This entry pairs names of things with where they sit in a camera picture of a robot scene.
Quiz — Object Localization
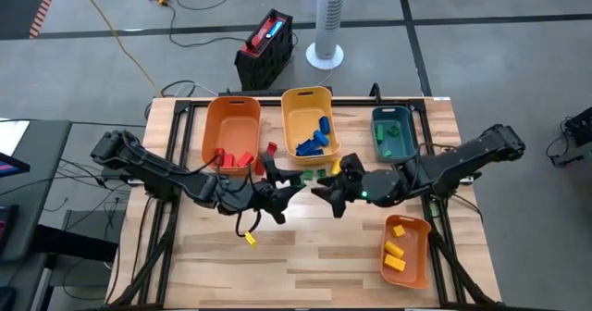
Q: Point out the dark monitor screen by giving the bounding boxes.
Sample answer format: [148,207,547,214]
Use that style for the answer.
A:
[0,151,31,179]

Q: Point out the black aluminium table frame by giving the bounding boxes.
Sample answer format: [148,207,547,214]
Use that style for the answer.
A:
[99,82,503,311]

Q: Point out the grey-green plastic bin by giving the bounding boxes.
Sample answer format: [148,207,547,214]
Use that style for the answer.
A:
[371,106,418,164]

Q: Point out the yellow plastic bin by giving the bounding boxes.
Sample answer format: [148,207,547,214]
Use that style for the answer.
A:
[280,86,342,160]

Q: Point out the orange plastic bin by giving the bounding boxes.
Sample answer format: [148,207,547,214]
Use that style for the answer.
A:
[379,214,433,291]
[201,95,263,177]

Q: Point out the white paper sheet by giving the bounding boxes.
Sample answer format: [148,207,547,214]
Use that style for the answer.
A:
[0,118,31,157]

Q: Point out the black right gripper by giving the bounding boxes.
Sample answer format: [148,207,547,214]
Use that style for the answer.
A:
[310,173,374,220]

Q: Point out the black floor cable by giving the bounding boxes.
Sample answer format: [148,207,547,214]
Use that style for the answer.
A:
[166,0,249,49]

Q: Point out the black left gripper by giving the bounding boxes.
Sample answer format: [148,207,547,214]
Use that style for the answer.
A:
[239,152,301,226]

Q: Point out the yellow hanging cable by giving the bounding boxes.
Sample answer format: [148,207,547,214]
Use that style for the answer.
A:
[71,0,164,98]

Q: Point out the red and black battery box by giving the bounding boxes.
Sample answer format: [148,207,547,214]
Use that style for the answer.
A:
[233,8,295,92]

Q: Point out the white tower fan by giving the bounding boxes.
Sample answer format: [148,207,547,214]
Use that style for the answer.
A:
[305,0,349,71]

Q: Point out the grey desk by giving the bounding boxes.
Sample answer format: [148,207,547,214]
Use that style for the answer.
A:
[0,118,73,262]

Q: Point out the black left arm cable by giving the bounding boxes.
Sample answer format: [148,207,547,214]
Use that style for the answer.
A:
[234,206,264,238]

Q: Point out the large blue building block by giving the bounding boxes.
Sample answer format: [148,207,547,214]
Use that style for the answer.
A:
[295,138,317,157]

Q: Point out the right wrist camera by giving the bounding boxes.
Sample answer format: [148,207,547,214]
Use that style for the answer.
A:
[340,152,367,179]

